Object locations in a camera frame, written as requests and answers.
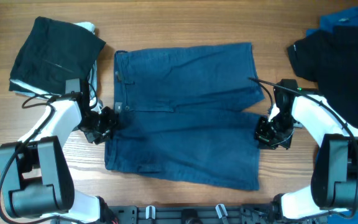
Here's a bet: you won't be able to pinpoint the blue denim shorts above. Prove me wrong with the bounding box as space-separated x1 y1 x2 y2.
104 42 264 190

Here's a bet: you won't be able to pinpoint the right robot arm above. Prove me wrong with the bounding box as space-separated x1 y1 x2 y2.
254 79 358 223

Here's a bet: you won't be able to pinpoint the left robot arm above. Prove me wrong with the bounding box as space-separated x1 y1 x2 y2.
0 78 119 223

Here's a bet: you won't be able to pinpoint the folded black garment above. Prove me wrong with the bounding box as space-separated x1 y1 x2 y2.
9 17 106 95

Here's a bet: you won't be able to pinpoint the black t-shirt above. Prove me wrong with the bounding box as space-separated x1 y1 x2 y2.
287 26 358 129

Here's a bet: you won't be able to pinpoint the blue polo shirt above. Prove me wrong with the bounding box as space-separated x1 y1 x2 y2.
306 7 358 36

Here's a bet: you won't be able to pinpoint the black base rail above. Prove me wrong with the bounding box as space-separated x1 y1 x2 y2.
110 205 275 224

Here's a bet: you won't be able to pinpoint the right white rail clip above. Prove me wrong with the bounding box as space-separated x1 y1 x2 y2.
215 203 227 220

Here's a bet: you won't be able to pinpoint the white rail clip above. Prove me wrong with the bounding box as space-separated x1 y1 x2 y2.
145 205 156 220
215 203 227 220

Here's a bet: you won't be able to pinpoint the left white rail clip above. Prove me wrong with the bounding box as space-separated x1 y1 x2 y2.
145 205 156 220

